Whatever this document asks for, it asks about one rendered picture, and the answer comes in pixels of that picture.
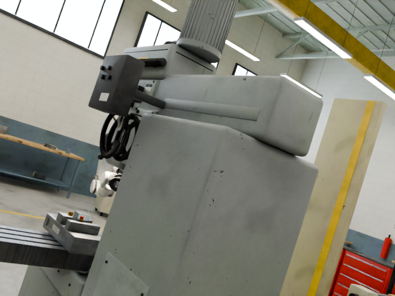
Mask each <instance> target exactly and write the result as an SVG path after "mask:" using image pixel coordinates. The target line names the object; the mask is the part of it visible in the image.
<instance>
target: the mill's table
mask: <svg viewBox="0 0 395 296"><path fill-rule="evenodd" d="M93 259H94V256H92V255H83V254H74V253H69V252H68V251H67V250H66V249H65V248H64V247H63V246H62V245H60V244H59V243H58V242H57V241H56V240H55V239H54V238H53V237H52V236H51V235H50V234H49V233H46V232H41V231H35V230H28V229H24V228H16V227H10V226H3V225H0V262H2V263H13V264H23V265H33V266H39V267H49V268H59V269H65V270H76V271H88V270H89V269H90V268H91V265H92V262H93Z"/></svg>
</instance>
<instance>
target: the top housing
mask: <svg viewBox="0 0 395 296"><path fill-rule="evenodd" d="M123 55H130V56H133V57H134V58H136V59H149V58H165V59H166V61H167V64H166V65H165V66H156V67H155V68H154V67H153V66H147V67H144V68H143V72H142V75H141V77H140V78H141V79H164V78H165V77H167V75H215V72H216V67H215V65H213V64H211V63H210V62H208V61H206V60H204V59H202V58H200V57H198V56H197V55H195V54H193V53H192V52H189V51H187V50H186V49H184V48H182V47H180V46H179V45H177V44H174V43H171V44H164V45H153V46H141V47H134V48H126V49H125V50H124V53H123Z"/></svg>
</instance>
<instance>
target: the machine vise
mask: <svg viewBox="0 0 395 296"><path fill-rule="evenodd" d="M56 218H57V215H56V214H50V213H47V215H46V218H45V221H44V223H43V228H44V229H45V230H46V231H47V232H48V233H49V234H50V235H51V236H52V237H53V238H54V239H55V240H56V241H57V242H58V243H59V244H60V245H62V246H63V247H64V248H65V249H66V250H67V251H68V252H69V253H74V254H83V255H92V256H95V253H96V250H97V247H98V245H99V242H100V239H101V238H100V237H99V236H98V234H99V230H100V228H101V227H100V226H99V225H97V224H92V223H86V222H82V223H81V222H79V221H75V220H69V219H67V222H66V225H64V224H60V223H58V222H57V221H56Z"/></svg>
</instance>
